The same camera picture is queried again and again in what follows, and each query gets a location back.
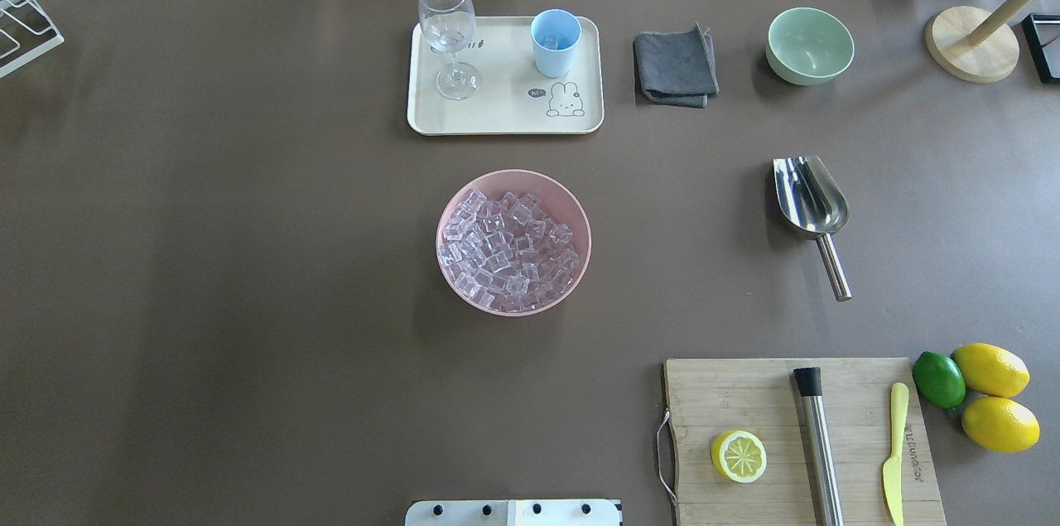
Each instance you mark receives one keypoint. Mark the stainless steel ice scoop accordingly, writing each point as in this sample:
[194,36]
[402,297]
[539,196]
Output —
[810,199]

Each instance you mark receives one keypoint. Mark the pile of clear ice cubes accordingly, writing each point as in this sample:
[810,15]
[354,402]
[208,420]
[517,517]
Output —
[507,254]

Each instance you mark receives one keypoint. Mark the blue plastic cup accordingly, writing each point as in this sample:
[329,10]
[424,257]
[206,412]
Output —
[555,35]

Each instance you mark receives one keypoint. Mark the wooden cup stand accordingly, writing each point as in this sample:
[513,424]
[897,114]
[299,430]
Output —
[975,44]

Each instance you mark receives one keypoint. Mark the pink bowl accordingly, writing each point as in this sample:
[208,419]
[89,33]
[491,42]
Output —
[559,201]

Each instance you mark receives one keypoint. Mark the cream rabbit tray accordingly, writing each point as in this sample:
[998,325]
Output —
[513,98]

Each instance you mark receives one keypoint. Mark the grey folded cloth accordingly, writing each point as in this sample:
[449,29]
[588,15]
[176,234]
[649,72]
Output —
[677,68]

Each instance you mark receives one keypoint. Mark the clear wine glass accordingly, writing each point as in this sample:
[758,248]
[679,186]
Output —
[449,26]

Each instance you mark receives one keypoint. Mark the bamboo cutting board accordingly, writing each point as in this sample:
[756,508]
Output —
[707,397]

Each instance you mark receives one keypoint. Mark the half lemon slice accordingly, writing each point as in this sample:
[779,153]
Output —
[739,456]

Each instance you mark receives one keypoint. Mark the steel muddler black tip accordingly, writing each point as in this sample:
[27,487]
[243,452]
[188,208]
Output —
[809,385]

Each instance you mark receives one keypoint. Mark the green bowl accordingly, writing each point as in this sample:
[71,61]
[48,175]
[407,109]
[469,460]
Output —
[807,46]

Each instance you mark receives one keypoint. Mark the green lime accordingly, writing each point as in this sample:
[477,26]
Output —
[939,380]

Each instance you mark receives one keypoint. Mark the yellow plastic knife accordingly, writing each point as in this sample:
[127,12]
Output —
[892,468]

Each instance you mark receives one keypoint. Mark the upper yellow lemon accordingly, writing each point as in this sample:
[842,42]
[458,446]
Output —
[991,369]

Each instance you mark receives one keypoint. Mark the yellow lemon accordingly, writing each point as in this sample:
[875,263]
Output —
[1000,424]
[991,369]

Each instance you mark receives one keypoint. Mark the lower yellow lemon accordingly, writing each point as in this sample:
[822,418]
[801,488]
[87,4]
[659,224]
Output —
[1000,424]

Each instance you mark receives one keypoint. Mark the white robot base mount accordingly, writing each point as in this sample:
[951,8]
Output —
[516,512]

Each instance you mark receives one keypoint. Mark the black frame object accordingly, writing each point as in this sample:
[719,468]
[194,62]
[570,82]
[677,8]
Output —
[1042,35]

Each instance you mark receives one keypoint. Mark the white wire rack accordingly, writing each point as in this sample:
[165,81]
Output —
[27,32]

